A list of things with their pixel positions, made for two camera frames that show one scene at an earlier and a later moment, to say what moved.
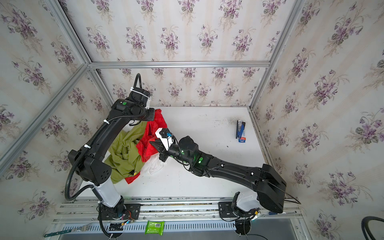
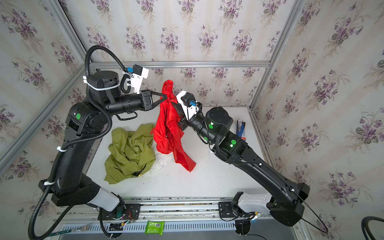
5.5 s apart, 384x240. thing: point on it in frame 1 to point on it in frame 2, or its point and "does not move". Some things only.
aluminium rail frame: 82,216 does not move
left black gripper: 148,114 to 146,101
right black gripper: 163,150 to 183,115
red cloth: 146,148 to 167,129
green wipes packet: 155,227 does not move
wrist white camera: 166,137 to 188,103
